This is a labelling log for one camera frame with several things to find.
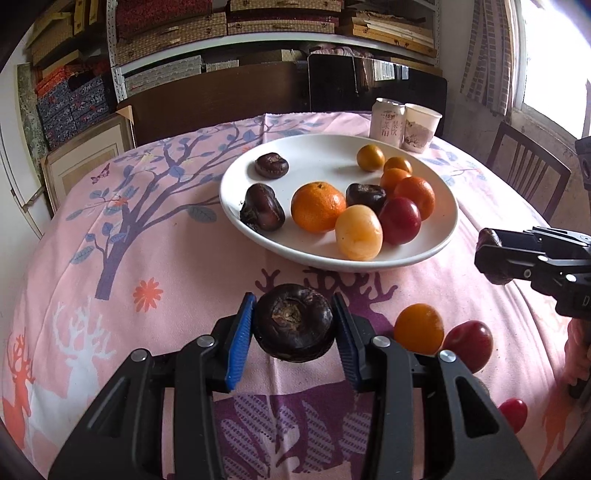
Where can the mottled stone panel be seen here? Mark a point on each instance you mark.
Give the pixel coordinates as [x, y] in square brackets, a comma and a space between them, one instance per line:
[30, 106]

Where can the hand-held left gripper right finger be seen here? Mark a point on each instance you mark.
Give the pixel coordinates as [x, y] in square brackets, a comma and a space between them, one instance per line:
[348, 346]

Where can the black glossy cabinet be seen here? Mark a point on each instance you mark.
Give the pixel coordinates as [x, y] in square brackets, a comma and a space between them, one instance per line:
[337, 87]

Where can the yellow kumquat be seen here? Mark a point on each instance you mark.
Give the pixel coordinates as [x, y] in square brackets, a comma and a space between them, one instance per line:
[371, 158]

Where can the white round plate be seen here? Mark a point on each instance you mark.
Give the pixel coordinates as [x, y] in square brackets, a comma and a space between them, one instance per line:
[323, 157]

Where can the beige picture frame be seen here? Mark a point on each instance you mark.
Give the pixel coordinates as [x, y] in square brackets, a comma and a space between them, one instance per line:
[78, 157]

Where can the grey patterned box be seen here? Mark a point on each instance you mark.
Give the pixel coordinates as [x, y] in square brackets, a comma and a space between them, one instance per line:
[161, 76]

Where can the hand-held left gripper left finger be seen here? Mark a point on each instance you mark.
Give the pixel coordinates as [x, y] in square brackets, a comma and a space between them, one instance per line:
[240, 341]

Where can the dark wooden chair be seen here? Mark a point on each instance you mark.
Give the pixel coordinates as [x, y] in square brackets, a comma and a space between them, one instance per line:
[531, 145]

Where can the white paper cup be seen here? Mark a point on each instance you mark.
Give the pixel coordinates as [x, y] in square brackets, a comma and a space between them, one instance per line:
[421, 129]

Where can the large orange mandarin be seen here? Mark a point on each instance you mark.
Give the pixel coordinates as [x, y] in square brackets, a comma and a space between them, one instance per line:
[318, 206]

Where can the pink deer print tablecloth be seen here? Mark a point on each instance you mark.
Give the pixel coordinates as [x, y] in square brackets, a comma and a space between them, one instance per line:
[161, 277]

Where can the dark water chestnut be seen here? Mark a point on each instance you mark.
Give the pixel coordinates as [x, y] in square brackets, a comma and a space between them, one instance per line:
[293, 323]
[365, 196]
[262, 207]
[488, 237]
[272, 165]

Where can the stack of woven boxes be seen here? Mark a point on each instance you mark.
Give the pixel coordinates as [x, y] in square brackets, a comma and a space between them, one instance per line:
[175, 34]

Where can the stack of blue patterned boxes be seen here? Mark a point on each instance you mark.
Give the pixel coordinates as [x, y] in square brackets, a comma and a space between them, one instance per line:
[78, 106]

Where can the pale drink can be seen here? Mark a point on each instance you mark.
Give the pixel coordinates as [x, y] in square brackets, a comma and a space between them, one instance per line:
[387, 122]

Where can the pale yellow tomato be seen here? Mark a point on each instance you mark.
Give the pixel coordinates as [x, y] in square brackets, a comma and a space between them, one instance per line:
[358, 232]

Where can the person's right hand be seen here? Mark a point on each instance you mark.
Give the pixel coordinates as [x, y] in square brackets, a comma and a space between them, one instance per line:
[577, 350]

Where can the bright window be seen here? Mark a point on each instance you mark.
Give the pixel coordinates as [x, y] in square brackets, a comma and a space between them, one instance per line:
[554, 60]

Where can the white metal shelf rack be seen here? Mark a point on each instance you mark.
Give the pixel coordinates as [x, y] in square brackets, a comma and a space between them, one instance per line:
[111, 46]

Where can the red cherry tomato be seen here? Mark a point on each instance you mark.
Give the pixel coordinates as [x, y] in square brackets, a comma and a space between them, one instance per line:
[468, 339]
[513, 414]
[400, 220]

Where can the orange kumquat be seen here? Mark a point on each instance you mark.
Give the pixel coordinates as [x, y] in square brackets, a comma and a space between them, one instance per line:
[419, 328]
[392, 177]
[397, 165]

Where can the brown wooden panel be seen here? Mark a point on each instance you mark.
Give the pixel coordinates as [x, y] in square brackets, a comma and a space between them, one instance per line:
[207, 101]

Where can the patterned curtain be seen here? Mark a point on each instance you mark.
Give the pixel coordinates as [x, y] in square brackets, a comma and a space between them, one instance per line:
[489, 55]

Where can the stack of yellow wooden boxes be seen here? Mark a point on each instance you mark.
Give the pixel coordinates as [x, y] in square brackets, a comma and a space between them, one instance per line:
[51, 41]

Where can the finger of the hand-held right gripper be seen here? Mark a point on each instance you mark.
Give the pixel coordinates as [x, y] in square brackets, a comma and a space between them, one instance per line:
[512, 258]

